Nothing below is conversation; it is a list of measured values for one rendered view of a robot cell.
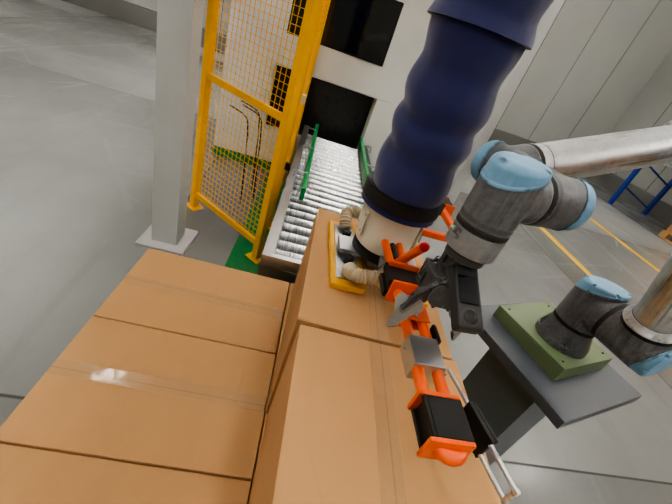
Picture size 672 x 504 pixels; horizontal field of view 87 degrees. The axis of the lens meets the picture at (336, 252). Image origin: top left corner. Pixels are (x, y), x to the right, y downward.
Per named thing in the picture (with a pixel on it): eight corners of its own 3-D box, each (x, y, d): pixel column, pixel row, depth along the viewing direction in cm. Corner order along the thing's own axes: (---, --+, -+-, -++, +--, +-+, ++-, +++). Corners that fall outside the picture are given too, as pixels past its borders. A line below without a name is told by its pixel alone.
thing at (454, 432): (406, 405, 59) (418, 388, 57) (445, 411, 61) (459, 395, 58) (416, 457, 53) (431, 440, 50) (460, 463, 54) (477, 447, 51)
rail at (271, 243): (299, 142, 360) (304, 124, 350) (304, 144, 361) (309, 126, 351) (254, 284, 168) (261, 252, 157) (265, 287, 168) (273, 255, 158)
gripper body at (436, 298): (446, 287, 73) (476, 240, 66) (459, 317, 65) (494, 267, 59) (412, 279, 71) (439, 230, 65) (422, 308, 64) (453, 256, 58)
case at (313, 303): (293, 286, 154) (318, 207, 132) (379, 309, 159) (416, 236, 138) (264, 413, 103) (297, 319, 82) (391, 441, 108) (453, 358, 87)
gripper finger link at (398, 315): (384, 309, 73) (422, 288, 70) (388, 330, 68) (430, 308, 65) (375, 300, 72) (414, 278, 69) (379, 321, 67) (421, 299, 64)
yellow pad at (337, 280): (328, 224, 123) (332, 212, 120) (355, 231, 125) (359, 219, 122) (328, 288, 95) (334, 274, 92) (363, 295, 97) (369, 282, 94)
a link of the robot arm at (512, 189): (572, 178, 51) (524, 166, 47) (522, 247, 58) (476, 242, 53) (527, 152, 58) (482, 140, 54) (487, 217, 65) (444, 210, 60)
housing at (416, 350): (397, 347, 70) (406, 332, 68) (428, 353, 72) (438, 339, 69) (404, 377, 65) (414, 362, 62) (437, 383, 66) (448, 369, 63)
